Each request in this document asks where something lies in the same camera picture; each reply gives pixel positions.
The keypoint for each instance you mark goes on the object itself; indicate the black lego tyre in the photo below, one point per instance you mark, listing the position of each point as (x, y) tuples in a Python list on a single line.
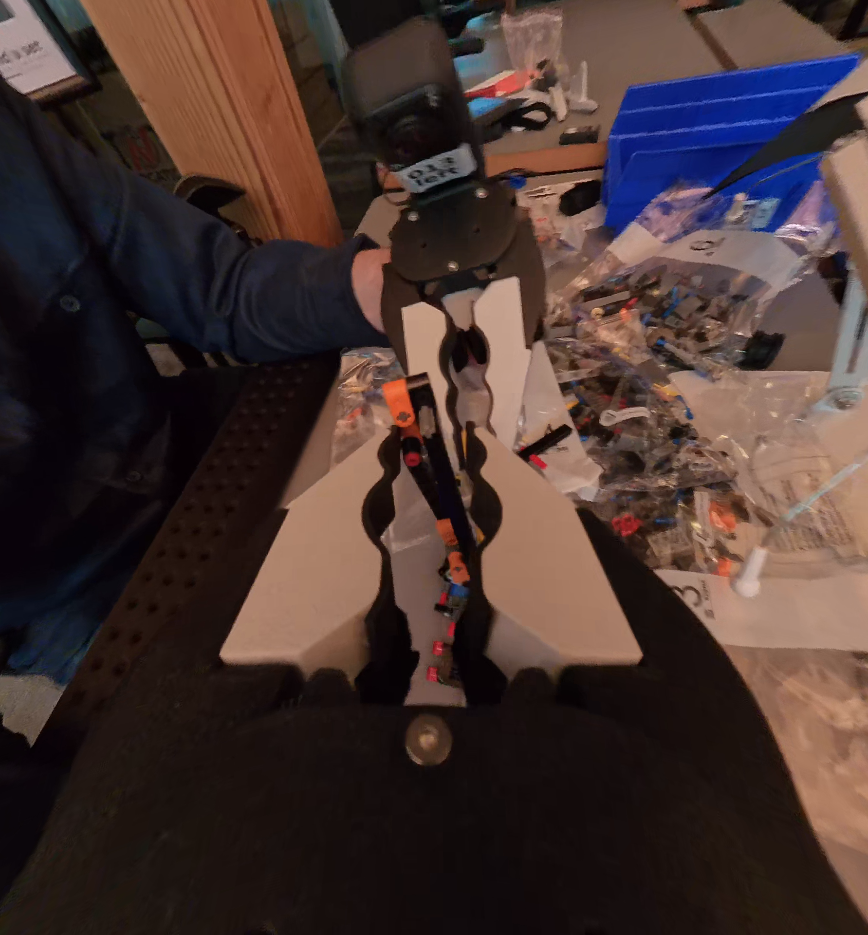
[(762, 347)]

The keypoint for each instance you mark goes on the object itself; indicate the large white-label lego parts bag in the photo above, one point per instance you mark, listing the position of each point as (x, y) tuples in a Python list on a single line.
[(770, 613), (623, 438)]

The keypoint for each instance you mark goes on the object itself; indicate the black perforated board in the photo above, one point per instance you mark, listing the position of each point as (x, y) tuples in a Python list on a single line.
[(185, 511)]

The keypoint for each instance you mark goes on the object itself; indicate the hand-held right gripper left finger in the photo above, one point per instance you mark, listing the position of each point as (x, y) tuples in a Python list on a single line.
[(302, 584)]

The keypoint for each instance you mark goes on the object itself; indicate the wooden side desk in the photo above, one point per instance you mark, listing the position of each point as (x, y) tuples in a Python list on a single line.
[(550, 157)]

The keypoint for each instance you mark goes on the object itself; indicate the black framed marker sign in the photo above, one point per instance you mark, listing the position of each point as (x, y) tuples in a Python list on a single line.
[(10, 44)]

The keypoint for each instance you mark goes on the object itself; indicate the person's left hand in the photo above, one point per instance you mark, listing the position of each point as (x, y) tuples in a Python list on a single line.
[(368, 288)]

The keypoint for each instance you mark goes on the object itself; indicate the blue plastic bin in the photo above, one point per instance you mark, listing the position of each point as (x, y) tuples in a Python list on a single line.
[(696, 131)]

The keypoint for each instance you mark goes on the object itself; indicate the light blue flat packet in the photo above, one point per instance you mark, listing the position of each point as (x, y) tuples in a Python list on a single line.
[(481, 107)]

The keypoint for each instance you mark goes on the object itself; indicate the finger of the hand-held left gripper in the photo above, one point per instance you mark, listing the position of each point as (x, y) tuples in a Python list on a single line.
[(423, 343), (507, 329)]

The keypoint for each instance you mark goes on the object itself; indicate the black ribbon bookmark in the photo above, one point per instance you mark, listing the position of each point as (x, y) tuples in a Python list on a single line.
[(784, 146)]

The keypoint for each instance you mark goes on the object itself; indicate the red flat packet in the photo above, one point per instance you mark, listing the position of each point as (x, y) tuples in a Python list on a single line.
[(507, 84)]

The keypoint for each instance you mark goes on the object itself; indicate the partly built black lego assembly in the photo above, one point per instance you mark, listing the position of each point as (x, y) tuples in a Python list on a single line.
[(434, 467)]

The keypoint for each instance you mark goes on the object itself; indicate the clear bag of grey parts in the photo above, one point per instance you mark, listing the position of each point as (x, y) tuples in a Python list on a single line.
[(660, 307)]

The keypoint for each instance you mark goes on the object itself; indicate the wooden post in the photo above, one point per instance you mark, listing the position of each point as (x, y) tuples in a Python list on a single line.
[(222, 109)]

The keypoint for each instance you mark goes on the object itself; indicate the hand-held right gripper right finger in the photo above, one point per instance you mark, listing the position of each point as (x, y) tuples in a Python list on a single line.
[(558, 584)]

